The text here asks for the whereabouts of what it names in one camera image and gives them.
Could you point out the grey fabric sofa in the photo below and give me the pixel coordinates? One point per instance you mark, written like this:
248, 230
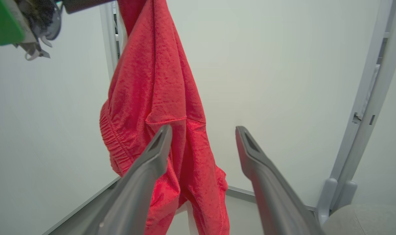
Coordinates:
367, 222

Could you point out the red jersey shirt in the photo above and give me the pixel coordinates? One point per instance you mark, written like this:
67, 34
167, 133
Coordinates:
152, 81

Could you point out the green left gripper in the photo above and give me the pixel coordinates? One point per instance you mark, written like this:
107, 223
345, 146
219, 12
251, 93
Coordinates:
8, 23

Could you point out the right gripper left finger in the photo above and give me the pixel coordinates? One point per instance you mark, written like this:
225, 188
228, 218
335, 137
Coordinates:
135, 189

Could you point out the grey partition corner post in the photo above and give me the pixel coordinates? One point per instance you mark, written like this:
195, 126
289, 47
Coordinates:
108, 39

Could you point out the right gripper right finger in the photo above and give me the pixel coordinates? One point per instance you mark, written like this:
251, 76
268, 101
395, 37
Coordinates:
273, 195

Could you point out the grey partition post with feet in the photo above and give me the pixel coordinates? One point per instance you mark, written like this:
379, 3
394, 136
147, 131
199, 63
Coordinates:
374, 98

